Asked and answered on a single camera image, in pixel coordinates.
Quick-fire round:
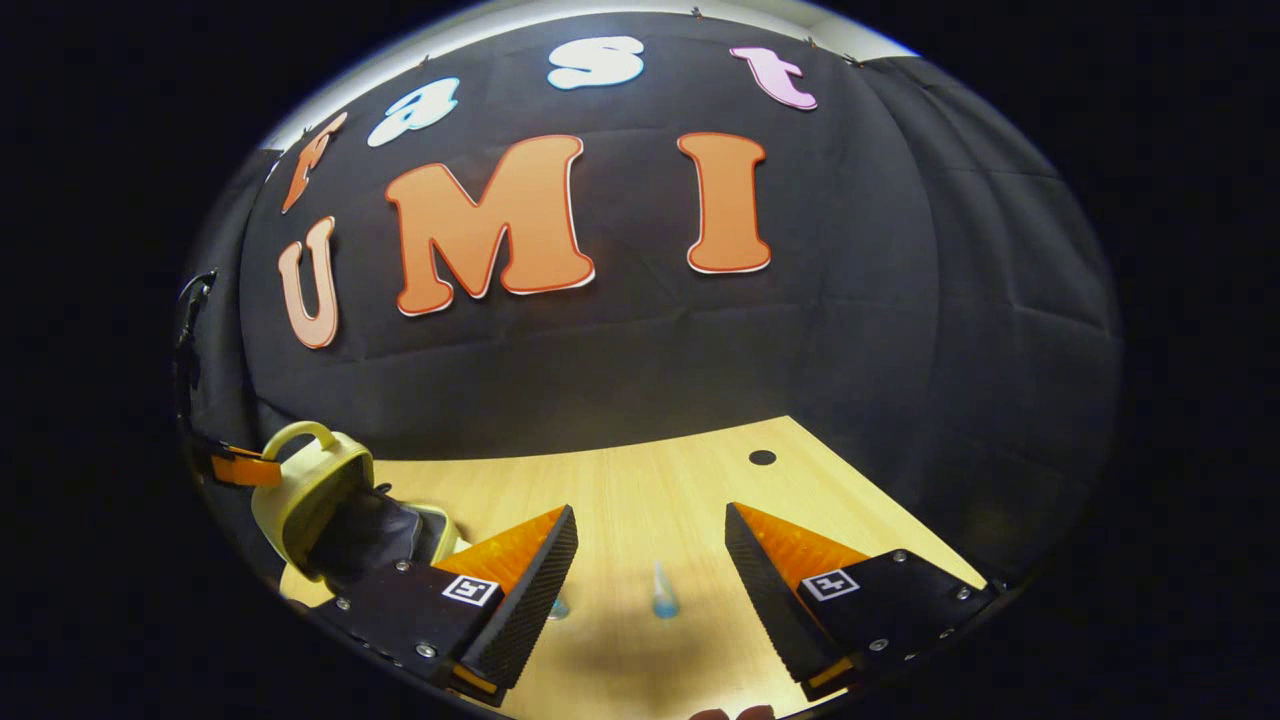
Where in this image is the black backdrop cloth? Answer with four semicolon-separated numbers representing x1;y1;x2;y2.
178;10;1123;591

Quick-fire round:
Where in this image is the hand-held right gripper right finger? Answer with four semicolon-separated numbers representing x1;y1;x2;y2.
724;502;1001;703

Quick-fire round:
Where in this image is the pale yellow suitcase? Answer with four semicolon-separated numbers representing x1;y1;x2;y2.
250;421;471;608

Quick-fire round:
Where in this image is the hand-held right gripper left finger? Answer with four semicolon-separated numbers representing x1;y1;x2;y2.
315;504;580;708

